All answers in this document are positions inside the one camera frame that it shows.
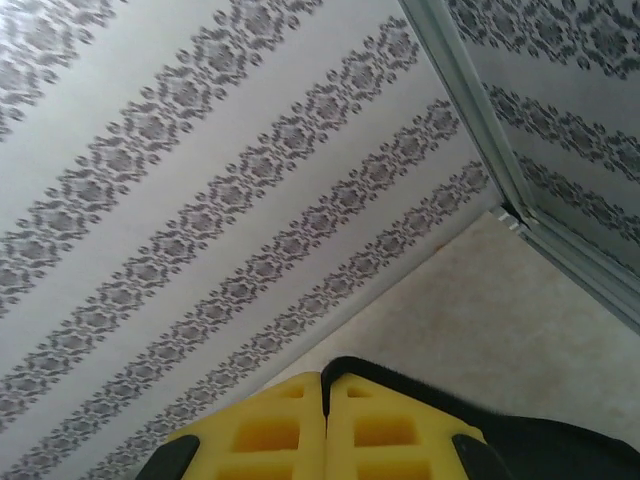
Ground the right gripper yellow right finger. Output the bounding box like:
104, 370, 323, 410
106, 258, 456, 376
325, 379, 506, 480

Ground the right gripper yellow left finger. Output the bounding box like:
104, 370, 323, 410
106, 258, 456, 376
134, 370, 329, 480

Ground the black t-shirt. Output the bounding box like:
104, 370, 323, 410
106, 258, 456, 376
319, 355, 640, 480

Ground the aluminium side rail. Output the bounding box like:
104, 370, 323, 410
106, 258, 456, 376
492, 205, 640, 337

